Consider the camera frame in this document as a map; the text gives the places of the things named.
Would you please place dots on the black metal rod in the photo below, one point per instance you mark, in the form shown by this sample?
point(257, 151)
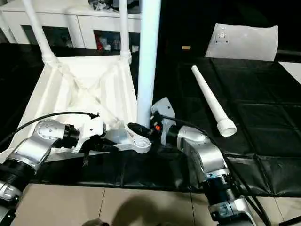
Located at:
point(291, 221)

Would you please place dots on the white glass-door cabinet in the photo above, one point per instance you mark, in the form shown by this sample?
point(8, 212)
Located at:
point(77, 23)

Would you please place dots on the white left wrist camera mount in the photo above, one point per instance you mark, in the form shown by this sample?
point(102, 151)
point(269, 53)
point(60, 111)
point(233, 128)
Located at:
point(90, 128)

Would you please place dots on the white flat board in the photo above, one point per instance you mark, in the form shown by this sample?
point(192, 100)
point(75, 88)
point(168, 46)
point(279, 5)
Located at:
point(291, 70)

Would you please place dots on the white curved plastic panel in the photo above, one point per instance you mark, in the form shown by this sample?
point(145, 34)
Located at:
point(242, 40)

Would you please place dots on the dark left robot foot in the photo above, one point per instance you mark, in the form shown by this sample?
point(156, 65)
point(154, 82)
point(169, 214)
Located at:
point(94, 222)

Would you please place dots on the red bottle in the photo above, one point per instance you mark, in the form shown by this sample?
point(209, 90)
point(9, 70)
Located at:
point(100, 43)

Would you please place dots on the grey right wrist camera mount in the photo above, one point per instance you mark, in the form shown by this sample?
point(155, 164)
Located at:
point(164, 108)

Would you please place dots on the white plastic table top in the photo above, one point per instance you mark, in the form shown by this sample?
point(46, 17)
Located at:
point(70, 89)

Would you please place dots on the white plastic table leg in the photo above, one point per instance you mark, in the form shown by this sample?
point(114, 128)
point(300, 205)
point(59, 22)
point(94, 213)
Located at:
point(209, 99)
point(147, 58)
point(38, 30)
point(124, 30)

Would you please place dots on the black padded mat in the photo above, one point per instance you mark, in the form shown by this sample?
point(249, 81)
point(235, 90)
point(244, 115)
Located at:
point(258, 106)

